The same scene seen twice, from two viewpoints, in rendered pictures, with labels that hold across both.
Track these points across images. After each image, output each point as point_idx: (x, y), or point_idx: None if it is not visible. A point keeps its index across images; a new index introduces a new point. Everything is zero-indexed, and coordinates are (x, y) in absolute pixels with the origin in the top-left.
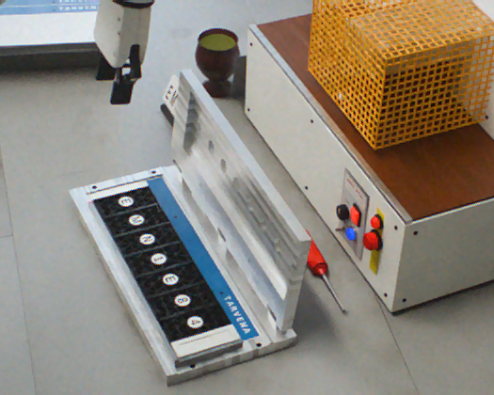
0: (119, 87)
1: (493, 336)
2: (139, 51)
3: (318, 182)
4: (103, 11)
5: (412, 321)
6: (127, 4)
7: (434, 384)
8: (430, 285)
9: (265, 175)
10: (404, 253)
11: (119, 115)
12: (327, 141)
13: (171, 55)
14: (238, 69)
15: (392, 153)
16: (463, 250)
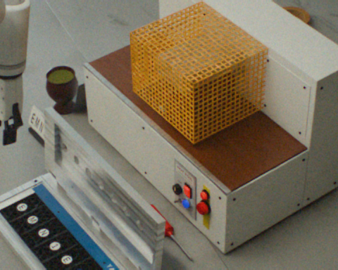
0: (8, 133)
1: (296, 256)
2: (18, 107)
3: (154, 169)
4: None
5: (239, 256)
6: (5, 77)
7: None
8: (248, 230)
9: (122, 178)
10: (228, 214)
11: (0, 140)
12: (158, 141)
13: (27, 88)
14: (79, 93)
15: (206, 143)
16: (266, 202)
